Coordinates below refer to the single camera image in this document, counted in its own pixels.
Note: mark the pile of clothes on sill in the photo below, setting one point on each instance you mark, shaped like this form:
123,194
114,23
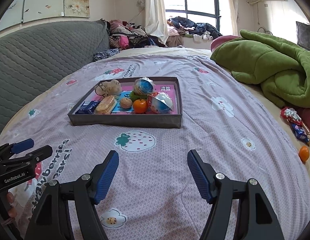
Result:
187,28

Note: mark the red foil candy wrapper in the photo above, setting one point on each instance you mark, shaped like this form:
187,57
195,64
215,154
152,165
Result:
299,128

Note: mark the grey quilted headboard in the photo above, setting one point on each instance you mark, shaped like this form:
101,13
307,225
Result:
34,59

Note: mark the small orange fruit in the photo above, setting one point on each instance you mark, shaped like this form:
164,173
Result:
304,154

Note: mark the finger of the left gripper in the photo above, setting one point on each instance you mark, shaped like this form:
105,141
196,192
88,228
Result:
29,159
8,150

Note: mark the dark patterned cloth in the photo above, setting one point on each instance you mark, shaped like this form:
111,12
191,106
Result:
105,54

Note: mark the walnut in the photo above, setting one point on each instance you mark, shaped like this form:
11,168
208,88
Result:
126,103

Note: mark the pile of clothes left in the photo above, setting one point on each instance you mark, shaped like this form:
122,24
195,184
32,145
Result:
127,35

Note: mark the black wall television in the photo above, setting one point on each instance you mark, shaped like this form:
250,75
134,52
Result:
303,35

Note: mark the orange packaged cracker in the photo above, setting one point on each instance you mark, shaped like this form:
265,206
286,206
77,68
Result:
106,106

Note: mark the floral wall panel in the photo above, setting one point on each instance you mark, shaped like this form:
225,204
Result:
23,11

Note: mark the white curtain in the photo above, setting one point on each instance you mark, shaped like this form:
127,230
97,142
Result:
155,21

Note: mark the pink pillow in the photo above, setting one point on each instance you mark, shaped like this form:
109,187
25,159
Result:
221,40

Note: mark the beige mesh drawstring pouch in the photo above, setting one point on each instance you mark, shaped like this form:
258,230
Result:
106,88

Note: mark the brown shallow cardboard tray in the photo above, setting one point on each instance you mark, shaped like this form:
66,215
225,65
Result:
131,120

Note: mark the surprise egg toy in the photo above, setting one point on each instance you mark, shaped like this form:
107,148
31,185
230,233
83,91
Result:
143,86
160,103

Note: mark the pink and blue book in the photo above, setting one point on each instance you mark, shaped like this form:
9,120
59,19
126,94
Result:
128,93

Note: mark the pink strawberry bedsheet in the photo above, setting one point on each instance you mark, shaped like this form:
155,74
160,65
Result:
153,194

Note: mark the orange tangerine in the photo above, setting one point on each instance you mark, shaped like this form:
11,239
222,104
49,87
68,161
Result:
140,106

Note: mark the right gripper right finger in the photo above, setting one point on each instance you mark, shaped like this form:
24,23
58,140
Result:
256,218

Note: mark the green plush blanket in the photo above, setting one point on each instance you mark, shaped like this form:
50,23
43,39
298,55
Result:
281,68

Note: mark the person's left hand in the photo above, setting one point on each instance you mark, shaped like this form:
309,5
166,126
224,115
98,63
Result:
12,212

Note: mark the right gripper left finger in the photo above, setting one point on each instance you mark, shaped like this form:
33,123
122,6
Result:
51,217

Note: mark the blue snack packet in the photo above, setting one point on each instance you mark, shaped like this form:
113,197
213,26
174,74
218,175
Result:
88,107

